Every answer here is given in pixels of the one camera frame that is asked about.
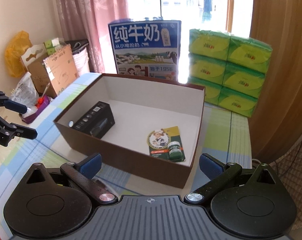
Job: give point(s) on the white paper shopping bag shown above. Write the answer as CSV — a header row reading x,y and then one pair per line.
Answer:
x,y
80,55

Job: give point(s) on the brown cardboard storage box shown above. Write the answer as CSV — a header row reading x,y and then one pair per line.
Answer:
x,y
139,106

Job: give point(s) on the green balm blister card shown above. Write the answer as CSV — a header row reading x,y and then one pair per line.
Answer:
x,y
166,144

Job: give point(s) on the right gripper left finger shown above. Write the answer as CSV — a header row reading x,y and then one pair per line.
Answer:
x,y
82,173

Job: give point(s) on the green tissue pack stack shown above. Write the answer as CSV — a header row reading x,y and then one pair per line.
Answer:
x,y
232,69

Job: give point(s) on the purple gift box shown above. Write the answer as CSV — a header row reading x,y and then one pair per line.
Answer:
x,y
33,112

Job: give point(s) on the clear plastic bag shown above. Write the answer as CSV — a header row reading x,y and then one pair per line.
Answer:
x,y
25,91

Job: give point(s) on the blue milk carton box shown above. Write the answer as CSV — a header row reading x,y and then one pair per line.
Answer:
x,y
149,48

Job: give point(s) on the checkered tablecloth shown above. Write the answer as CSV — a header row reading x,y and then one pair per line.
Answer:
x,y
224,134

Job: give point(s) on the pink curtain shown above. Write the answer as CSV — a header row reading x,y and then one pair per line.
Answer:
x,y
89,19

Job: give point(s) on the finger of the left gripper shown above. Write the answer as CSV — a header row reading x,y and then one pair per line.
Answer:
x,y
15,106
14,130

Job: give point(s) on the brown quilted chair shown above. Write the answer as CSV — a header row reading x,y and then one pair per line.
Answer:
x,y
289,170

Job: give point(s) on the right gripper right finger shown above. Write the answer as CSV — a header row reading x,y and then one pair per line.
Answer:
x,y
221,176

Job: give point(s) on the open cardboard box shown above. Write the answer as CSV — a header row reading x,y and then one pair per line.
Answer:
x,y
51,74

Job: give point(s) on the long black product box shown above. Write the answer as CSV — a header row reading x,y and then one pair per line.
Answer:
x,y
96,122

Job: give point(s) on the yellow plastic bag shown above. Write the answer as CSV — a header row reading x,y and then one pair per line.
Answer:
x,y
16,47

